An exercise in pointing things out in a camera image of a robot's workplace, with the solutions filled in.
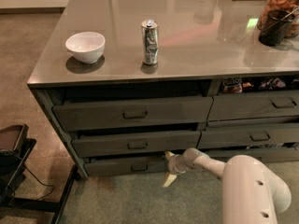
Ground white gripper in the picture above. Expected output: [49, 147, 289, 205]
[163, 150, 187, 188]

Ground grey drawer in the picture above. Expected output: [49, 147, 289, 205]
[84, 154, 166, 176]
[198, 123, 299, 149]
[52, 96, 212, 132]
[207, 91, 299, 121]
[206, 147, 299, 163]
[72, 130, 201, 158]

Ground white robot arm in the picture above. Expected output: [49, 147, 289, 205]
[164, 148, 292, 224]

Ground grey drawer cabinet island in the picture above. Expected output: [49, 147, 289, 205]
[28, 0, 299, 176]

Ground colourful snack bag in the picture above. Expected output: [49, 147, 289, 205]
[222, 77, 242, 93]

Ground dark snack bags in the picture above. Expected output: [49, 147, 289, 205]
[242, 77, 299, 91]

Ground silver drink can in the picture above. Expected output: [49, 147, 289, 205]
[141, 19, 159, 65]

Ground white ceramic bowl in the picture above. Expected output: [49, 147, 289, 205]
[65, 32, 106, 63]

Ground black mesh cup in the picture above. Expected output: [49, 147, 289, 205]
[259, 9, 295, 47]

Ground glass snack jar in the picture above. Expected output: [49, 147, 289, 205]
[257, 0, 299, 38]

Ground black cable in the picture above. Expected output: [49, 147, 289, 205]
[6, 165, 56, 205]

